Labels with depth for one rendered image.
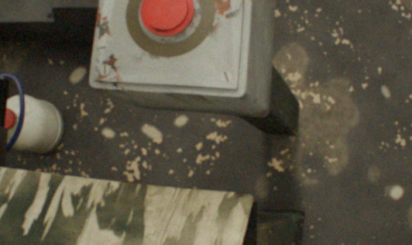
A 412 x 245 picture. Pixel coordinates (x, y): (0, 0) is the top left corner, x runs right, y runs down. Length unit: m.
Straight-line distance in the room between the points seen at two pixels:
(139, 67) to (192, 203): 0.14
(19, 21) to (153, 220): 0.84
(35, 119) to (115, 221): 0.81
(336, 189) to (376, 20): 0.31
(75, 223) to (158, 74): 0.15
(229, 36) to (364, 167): 0.94
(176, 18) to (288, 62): 0.95
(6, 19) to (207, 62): 0.91
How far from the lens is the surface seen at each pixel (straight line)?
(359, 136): 1.59
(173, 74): 0.67
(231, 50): 0.67
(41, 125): 1.55
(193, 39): 0.67
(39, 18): 1.52
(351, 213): 1.58
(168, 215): 0.75
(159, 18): 0.67
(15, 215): 0.77
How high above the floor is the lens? 1.58
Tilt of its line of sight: 79 degrees down
